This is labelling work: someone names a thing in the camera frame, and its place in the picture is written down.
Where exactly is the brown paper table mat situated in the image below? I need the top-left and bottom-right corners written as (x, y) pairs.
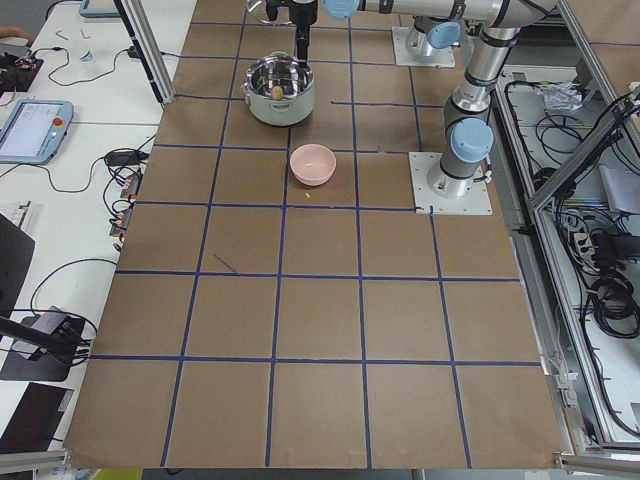
top-left (66, 1), bottom-right (563, 470)

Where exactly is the black coiled cable bundle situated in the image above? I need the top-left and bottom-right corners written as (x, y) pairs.
top-left (579, 273), bottom-right (640, 337)

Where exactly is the aluminium frame post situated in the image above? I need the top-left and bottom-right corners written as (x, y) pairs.
top-left (114, 0), bottom-right (175, 105)

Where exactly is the beige egg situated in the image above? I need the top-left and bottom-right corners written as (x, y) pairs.
top-left (271, 86), bottom-right (284, 100)

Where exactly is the pink bowl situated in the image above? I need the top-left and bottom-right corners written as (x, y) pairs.
top-left (289, 144), bottom-right (337, 186)

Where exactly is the glass pot lid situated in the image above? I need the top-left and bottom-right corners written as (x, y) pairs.
top-left (245, 0), bottom-right (292, 26)

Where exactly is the grey usb hub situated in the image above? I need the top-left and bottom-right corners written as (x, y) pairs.
top-left (10, 310), bottom-right (85, 361)

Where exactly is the pale green steel pot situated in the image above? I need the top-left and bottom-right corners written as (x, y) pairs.
top-left (242, 51), bottom-right (315, 126)

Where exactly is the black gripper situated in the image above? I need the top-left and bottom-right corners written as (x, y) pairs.
top-left (265, 0), bottom-right (290, 22)
top-left (291, 0), bottom-right (317, 66)

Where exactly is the blue teach pendant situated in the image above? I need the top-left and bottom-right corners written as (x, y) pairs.
top-left (79, 0), bottom-right (119, 19)
top-left (1, 99), bottom-right (74, 165)

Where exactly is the black power adapter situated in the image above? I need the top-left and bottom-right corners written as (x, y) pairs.
top-left (104, 149), bottom-right (149, 167)

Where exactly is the white paper cup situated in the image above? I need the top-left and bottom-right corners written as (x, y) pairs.
top-left (71, 38), bottom-right (94, 63)

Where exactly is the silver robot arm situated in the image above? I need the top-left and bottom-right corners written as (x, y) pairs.
top-left (265, 1), bottom-right (465, 60)
top-left (321, 1), bottom-right (557, 199)

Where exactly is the black monitor stand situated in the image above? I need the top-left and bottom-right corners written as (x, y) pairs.
top-left (1, 217), bottom-right (87, 382)

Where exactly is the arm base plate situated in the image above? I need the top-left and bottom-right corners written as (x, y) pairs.
top-left (409, 152), bottom-right (493, 216)
top-left (392, 27), bottom-right (458, 68)

